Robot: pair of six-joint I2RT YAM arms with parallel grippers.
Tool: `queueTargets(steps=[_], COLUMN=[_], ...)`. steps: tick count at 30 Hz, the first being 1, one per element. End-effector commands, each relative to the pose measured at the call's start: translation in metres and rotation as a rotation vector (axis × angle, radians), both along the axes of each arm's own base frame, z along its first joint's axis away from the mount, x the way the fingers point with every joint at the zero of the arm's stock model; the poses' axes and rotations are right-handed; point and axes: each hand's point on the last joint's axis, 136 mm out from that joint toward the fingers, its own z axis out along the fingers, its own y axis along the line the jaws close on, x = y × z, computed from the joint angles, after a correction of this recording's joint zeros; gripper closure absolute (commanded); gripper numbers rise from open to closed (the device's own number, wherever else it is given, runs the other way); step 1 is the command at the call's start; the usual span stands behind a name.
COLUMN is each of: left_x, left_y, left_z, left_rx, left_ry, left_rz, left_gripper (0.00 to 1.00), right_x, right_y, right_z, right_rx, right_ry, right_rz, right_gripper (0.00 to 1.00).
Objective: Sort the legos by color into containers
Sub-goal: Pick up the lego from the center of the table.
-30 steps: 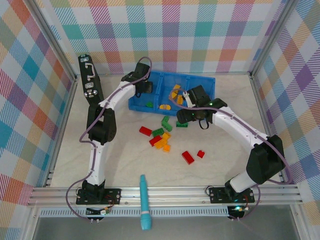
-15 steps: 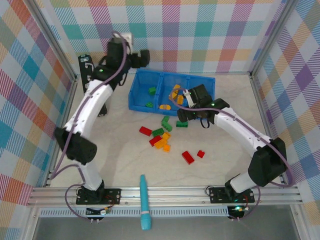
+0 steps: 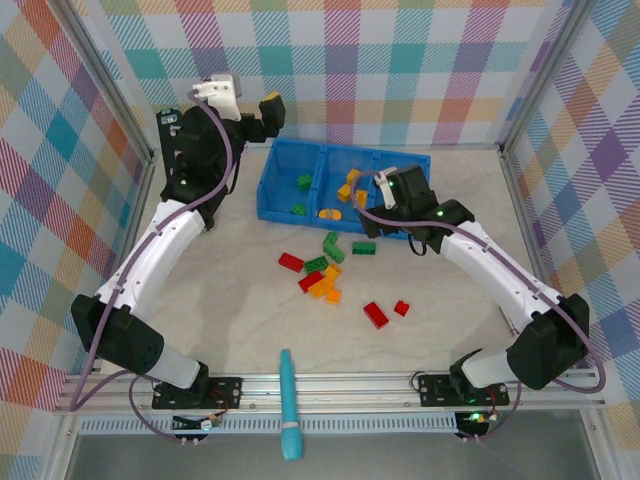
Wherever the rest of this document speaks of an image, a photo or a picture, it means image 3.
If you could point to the small green lego brick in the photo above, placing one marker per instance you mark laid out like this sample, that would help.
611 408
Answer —
331 240

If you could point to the dark green lego brick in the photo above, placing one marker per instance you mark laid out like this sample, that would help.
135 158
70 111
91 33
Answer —
316 263

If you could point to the small orange lego brick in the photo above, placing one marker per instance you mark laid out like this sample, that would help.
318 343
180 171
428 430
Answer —
334 295

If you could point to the small red lego brick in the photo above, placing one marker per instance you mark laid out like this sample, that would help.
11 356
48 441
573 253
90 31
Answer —
401 307

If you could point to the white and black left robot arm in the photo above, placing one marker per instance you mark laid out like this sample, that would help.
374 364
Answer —
165 240

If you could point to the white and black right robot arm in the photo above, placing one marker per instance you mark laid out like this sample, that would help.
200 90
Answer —
492 272

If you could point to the yellow lego brick grey underside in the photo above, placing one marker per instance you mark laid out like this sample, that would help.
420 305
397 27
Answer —
330 214

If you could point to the blue three-compartment bin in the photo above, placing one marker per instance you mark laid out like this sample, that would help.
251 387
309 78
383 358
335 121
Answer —
285 170

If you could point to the teal pen-shaped tool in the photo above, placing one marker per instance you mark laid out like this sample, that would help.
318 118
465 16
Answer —
290 400

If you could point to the thin aluminium rail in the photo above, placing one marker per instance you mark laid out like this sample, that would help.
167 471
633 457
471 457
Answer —
465 146

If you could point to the aluminium corner post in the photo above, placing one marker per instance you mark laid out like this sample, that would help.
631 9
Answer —
112 82
542 75

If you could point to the wide aluminium base rail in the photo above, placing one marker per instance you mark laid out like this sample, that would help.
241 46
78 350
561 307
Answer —
350 392

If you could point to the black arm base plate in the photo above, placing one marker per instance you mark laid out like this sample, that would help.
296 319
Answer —
225 392
435 390

